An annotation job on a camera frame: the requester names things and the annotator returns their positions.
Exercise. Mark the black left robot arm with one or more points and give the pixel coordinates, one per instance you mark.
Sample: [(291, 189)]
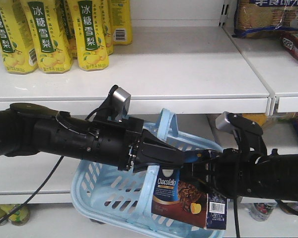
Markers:
[(27, 129)]

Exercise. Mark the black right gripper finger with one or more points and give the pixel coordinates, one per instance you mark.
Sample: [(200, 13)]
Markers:
[(200, 184), (198, 163)]

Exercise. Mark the blue cracker bag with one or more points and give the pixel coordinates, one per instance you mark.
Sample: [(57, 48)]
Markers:
[(261, 18)]

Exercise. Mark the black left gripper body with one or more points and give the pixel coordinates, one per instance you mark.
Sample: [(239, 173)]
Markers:
[(112, 141)]

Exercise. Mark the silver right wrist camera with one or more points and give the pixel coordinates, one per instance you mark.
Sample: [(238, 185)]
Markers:
[(224, 122)]

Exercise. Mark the white snack shelf unit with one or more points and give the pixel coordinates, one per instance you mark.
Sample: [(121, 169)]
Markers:
[(183, 57)]

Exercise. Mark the light blue plastic basket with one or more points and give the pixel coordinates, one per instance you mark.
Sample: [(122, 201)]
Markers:
[(102, 193)]

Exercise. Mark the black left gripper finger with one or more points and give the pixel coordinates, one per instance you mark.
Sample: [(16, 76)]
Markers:
[(153, 151), (139, 167)]

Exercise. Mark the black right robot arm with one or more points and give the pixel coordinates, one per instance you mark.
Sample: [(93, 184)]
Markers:
[(273, 176)]

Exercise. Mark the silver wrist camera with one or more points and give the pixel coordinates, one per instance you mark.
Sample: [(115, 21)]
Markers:
[(119, 102), (224, 122)]

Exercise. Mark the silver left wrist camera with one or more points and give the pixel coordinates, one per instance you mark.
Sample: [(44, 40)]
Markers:
[(119, 102)]

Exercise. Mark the yellow pear drink bottle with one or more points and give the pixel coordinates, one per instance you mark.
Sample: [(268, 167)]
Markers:
[(48, 33), (16, 44), (89, 36)]

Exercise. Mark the Chocofello cookie box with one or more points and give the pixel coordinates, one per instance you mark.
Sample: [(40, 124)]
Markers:
[(172, 198)]

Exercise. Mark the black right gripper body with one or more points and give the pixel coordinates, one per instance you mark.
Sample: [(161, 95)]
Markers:
[(231, 172)]

